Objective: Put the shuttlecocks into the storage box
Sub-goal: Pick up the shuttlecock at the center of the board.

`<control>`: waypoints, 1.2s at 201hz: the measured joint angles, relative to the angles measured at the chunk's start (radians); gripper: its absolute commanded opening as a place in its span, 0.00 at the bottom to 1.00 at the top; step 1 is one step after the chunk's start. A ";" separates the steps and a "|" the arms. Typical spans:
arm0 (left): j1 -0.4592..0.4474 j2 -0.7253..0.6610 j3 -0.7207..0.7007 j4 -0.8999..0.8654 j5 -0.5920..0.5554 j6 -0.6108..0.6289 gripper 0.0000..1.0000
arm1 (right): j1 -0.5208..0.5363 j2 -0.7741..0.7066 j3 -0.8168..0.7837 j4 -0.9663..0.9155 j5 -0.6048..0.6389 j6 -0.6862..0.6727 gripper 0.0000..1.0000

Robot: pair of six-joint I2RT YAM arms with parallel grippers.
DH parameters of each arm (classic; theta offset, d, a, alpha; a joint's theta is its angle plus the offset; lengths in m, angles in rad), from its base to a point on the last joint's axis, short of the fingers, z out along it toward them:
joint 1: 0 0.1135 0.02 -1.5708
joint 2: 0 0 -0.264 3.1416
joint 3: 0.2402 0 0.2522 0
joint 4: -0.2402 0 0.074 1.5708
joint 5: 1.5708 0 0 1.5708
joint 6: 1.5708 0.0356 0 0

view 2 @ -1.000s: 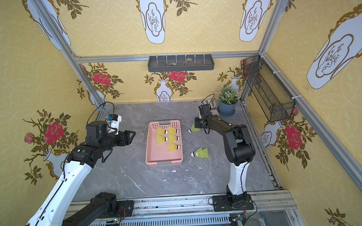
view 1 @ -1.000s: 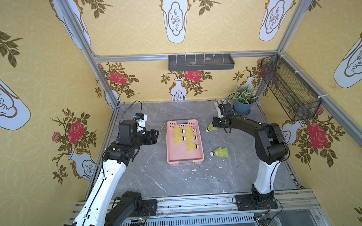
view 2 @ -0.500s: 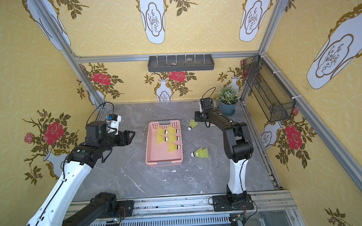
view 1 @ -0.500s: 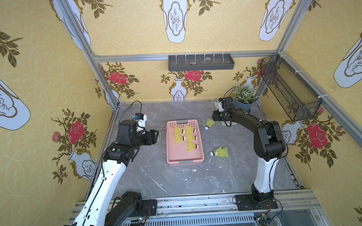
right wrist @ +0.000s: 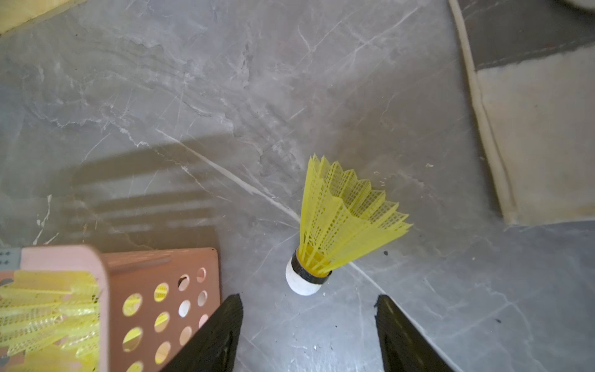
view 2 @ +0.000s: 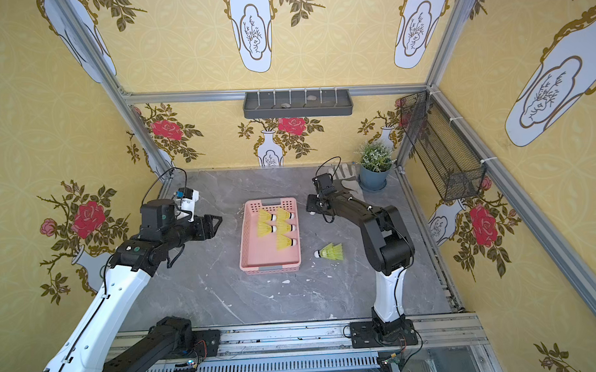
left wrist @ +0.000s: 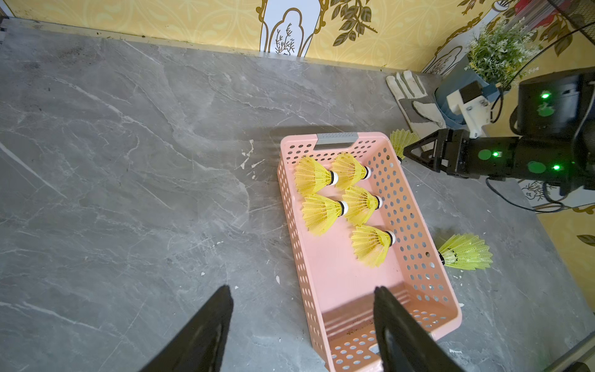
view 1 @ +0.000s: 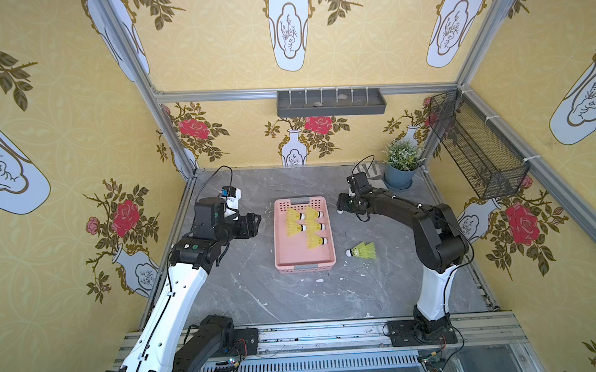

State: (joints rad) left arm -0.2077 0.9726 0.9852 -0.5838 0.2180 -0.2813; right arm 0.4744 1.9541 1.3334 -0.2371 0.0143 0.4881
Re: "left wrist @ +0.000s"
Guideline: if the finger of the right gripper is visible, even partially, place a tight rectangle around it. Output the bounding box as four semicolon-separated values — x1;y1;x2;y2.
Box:
404;151;439;171
402;130;439;161

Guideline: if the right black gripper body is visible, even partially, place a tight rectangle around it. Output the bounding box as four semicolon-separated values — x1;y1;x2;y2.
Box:
432;129;520;179

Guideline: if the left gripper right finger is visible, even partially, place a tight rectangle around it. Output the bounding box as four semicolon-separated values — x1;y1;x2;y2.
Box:
373;286;462;371

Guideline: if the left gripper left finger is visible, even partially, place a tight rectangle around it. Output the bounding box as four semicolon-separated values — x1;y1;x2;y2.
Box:
141;285;234;372

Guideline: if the yellow shuttlecock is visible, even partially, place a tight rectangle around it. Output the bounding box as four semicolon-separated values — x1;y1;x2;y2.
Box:
351;225;396;268
390;130;420;162
343;186;383;226
302;194;350;237
438;233;493;271
331;153;372;190
294;157;339;196

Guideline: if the pink perforated storage basket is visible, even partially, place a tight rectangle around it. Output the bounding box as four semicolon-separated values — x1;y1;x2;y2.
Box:
277;133;462;371

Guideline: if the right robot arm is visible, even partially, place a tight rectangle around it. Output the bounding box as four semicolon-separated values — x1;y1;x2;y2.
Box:
404;68;594;196

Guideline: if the grey white work glove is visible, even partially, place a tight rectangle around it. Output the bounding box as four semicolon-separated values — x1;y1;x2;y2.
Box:
386;71;447;139

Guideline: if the green plant in blue pot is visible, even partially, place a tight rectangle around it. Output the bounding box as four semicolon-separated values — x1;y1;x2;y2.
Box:
435;21;540;130

